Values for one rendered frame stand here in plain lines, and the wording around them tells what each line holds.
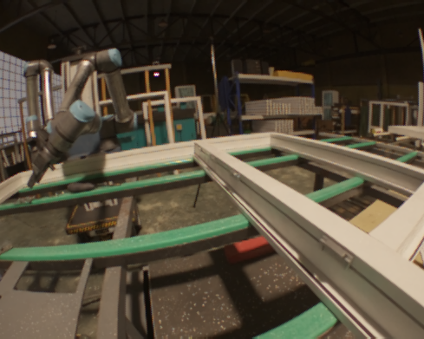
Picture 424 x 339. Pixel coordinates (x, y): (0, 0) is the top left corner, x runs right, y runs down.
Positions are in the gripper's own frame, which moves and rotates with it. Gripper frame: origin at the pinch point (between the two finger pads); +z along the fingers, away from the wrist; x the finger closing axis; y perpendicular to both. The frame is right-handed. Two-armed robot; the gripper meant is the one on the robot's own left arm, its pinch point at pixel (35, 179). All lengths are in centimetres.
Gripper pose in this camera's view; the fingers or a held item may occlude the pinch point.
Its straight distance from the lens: 81.0
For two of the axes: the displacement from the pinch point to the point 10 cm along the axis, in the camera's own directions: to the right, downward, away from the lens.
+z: -6.9, 7.2, -0.7
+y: 6.3, 6.5, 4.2
